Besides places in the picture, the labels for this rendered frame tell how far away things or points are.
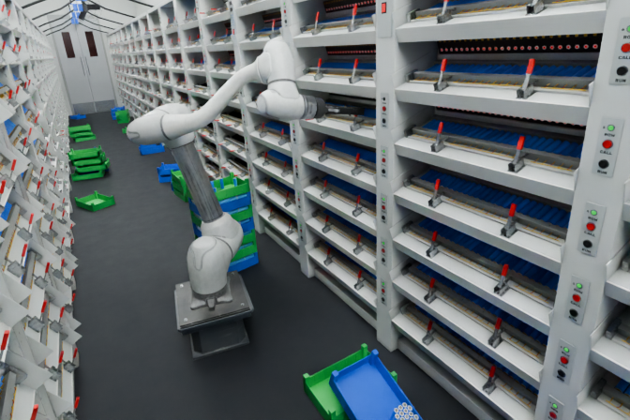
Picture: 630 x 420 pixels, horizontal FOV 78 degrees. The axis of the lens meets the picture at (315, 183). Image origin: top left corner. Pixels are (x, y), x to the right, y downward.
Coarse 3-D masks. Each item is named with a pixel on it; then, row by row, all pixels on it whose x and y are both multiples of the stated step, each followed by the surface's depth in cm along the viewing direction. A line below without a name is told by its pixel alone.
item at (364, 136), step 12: (324, 96) 200; (336, 96) 192; (300, 120) 194; (312, 120) 186; (324, 120) 181; (324, 132) 179; (336, 132) 170; (348, 132) 161; (360, 132) 156; (372, 132) 152; (372, 144) 150
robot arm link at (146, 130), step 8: (152, 112) 155; (160, 112) 155; (136, 120) 152; (144, 120) 150; (152, 120) 149; (160, 120) 148; (128, 128) 152; (136, 128) 150; (144, 128) 149; (152, 128) 148; (160, 128) 148; (128, 136) 154; (136, 136) 151; (144, 136) 150; (152, 136) 149; (160, 136) 149; (144, 144) 155
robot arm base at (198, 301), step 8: (224, 288) 174; (192, 296) 173; (200, 296) 170; (208, 296) 170; (216, 296) 171; (224, 296) 173; (192, 304) 169; (200, 304) 169; (208, 304) 167; (216, 304) 171
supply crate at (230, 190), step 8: (232, 176) 241; (216, 184) 236; (224, 184) 240; (232, 184) 242; (240, 184) 237; (248, 184) 228; (216, 192) 215; (224, 192) 219; (232, 192) 222; (240, 192) 226
